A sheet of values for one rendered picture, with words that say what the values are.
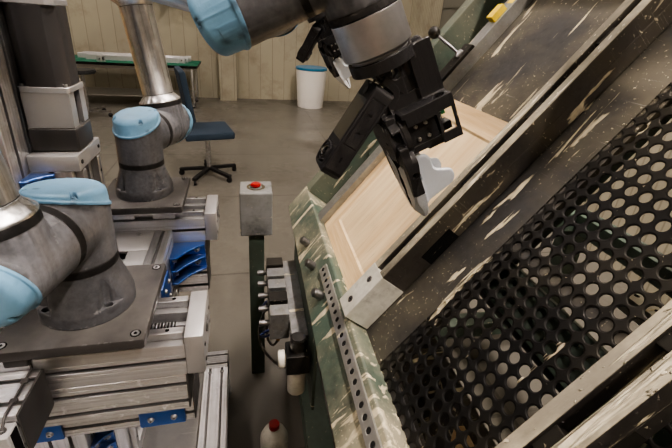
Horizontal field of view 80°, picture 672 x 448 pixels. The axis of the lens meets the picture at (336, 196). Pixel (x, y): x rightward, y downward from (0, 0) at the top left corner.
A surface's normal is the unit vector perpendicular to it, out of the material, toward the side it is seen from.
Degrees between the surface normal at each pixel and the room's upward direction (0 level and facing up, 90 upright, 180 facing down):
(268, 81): 90
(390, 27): 84
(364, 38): 103
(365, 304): 90
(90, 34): 90
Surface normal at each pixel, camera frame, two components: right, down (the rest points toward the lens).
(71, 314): 0.19, 0.11
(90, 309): 0.57, 0.07
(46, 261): 1.00, -0.05
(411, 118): 0.21, 0.41
